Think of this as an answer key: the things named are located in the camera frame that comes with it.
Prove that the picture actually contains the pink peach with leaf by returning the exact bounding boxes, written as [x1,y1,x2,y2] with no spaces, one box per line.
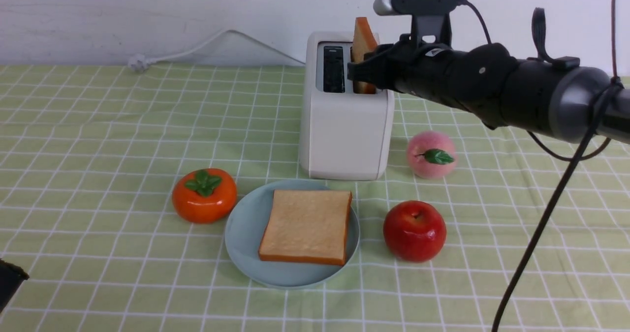
[407,131,458,180]

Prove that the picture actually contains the toast slice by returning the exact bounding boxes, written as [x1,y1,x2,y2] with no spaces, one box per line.
[351,17,378,94]
[258,189,353,266]

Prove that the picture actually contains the orange persimmon with leaves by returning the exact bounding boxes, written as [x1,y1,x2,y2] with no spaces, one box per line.
[171,168,238,224]

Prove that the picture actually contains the light blue plate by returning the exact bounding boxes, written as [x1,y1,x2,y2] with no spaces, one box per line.
[224,179,360,289]

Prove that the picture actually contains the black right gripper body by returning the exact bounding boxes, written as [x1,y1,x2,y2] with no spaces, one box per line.
[348,41,467,112]

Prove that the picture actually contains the white two-slot toaster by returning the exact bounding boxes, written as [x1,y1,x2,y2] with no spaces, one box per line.
[299,31,395,181]

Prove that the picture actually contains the red apple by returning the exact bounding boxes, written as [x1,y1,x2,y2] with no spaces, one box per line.
[383,200,447,263]

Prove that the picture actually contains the white power cord with plug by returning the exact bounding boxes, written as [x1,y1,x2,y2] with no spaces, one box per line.
[128,29,306,72]

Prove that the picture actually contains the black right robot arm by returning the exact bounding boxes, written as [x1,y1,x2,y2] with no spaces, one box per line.
[348,35,610,144]

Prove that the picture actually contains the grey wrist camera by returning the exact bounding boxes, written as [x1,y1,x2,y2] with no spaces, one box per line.
[372,0,459,47]

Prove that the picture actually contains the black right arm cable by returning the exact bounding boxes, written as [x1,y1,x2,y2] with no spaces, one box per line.
[455,0,626,332]

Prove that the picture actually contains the black object at edge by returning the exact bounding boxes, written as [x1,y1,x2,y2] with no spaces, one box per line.
[0,259,30,313]

